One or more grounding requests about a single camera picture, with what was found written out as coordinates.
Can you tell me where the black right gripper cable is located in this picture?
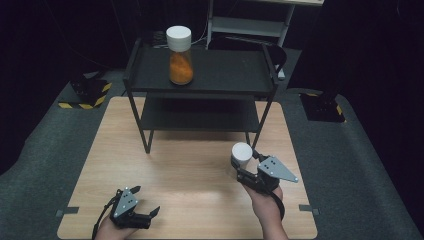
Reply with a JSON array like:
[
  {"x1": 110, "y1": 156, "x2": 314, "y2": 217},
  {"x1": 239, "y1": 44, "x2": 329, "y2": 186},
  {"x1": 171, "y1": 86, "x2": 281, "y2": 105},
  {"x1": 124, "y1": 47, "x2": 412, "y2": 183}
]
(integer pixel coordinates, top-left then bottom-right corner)
[{"x1": 270, "y1": 190, "x2": 287, "y2": 222}]

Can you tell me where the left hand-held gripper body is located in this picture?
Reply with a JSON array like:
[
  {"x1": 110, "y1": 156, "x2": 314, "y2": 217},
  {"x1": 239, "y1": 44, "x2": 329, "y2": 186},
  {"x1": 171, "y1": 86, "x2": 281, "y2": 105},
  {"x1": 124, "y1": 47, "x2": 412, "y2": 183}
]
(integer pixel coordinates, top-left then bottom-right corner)
[{"x1": 109, "y1": 186, "x2": 154, "y2": 230}]

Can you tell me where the jar with orange contents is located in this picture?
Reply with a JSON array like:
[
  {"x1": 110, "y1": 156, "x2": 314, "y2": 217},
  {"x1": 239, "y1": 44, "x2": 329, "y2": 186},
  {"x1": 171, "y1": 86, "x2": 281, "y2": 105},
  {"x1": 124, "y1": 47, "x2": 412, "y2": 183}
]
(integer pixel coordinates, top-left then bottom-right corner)
[{"x1": 165, "y1": 25, "x2": 195, "y2": 86}]

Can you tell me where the person's left hand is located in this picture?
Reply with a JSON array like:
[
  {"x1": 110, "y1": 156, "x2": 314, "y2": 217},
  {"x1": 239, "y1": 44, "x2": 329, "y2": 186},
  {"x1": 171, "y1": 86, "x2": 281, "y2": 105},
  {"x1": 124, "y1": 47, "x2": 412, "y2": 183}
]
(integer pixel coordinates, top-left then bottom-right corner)
[{"x1": 94, "y1": 215, "x2": 138, "y2": 240}]

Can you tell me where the grey tape marker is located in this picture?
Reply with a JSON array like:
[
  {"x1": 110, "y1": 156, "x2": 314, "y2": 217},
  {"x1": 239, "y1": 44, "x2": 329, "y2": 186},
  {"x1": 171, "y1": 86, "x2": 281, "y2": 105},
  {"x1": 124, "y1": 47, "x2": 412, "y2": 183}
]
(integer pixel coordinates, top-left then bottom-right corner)
[
  {"x1": 298, "y1": 203, "x2": 322, "y2": 216},
  {"x1": 55, "y1": 206, "x2": 80, "y2": 218}
]

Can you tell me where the grey metal stand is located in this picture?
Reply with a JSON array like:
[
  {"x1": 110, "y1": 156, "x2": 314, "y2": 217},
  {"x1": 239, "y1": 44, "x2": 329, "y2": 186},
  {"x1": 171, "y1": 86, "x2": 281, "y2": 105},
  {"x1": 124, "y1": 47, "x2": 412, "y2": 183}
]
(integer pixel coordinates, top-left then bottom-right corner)
[{"x1": 205, "y1": 0, "x2": 325, "y2": 81}]

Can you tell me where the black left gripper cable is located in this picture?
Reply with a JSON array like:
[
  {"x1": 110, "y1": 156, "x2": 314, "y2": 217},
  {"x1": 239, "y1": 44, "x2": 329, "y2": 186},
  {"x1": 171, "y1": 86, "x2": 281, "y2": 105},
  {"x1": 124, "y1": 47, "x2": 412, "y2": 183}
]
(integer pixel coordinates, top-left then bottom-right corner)
[{"x1": 91, "y1": 190, "x2": 123, "y2": 240}]

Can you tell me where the black two-tier shelf rack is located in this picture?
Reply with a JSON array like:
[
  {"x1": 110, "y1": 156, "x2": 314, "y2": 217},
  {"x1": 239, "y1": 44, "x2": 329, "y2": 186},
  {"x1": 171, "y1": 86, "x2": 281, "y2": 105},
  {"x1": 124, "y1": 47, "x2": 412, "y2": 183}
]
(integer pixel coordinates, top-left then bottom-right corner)
[{"x1": 122, "y1": 37, "x2": 280, "y2": 156}]

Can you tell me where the black yellow-striped stand base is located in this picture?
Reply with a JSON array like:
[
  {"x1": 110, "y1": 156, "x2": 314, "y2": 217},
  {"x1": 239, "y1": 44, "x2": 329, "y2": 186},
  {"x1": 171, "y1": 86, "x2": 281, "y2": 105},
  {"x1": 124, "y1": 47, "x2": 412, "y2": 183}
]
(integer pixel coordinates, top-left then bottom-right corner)
[{"x1": 58, "y1": 78, "x2": 113, "y2": 110}]

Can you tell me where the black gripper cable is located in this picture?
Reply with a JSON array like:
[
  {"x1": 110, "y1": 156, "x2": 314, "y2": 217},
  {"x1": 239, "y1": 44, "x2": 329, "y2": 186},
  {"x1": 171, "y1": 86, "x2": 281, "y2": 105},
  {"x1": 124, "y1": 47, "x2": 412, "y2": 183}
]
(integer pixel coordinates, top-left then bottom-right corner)
[
  {"x1": 91, "y1": 190, "x2": 123, "y2": 240},
  {"x1": 270, "y1": 190, "x2": 287, "y2": 222}
]

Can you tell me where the jar with pale contents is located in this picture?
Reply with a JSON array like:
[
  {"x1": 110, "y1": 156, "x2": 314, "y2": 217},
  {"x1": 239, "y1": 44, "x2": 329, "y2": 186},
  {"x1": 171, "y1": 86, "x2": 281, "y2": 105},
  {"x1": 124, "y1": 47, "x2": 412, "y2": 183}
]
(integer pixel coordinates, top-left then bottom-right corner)
[{"x1": 229, "y1": 142, "x2": 254, "y2": 178}]

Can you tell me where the person's right hand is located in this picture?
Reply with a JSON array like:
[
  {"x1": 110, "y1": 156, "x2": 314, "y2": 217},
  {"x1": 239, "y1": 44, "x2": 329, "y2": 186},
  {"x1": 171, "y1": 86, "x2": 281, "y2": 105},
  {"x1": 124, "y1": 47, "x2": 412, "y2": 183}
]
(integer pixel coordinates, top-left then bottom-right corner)
[{"x1": 244, "y1": 184, "x2": 284, "y2": 222}]

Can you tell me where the black power strip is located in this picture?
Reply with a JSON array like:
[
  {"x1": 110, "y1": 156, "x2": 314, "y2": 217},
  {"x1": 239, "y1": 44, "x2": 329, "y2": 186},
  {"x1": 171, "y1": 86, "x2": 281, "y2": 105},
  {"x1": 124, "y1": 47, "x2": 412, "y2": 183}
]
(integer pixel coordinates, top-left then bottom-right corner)
[{"x1": 151, "y1": 30, "x2": 172, "y2": 46}]

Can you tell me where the white cable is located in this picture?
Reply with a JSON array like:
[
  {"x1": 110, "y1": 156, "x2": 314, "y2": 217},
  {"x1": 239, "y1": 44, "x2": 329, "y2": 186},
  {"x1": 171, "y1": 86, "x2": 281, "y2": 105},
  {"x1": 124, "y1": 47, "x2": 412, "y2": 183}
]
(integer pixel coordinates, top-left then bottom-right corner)
[{"x1": 154, "y1": 23, "x2": 210, "y2": 50}]

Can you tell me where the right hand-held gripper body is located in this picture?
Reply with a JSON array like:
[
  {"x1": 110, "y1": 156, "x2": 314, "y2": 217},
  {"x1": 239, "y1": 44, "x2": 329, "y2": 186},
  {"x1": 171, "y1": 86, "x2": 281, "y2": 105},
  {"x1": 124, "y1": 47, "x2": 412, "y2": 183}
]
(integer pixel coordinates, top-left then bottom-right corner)
[{"x1": 236, "y1": 155, "x2": 299, "y2": 196}]

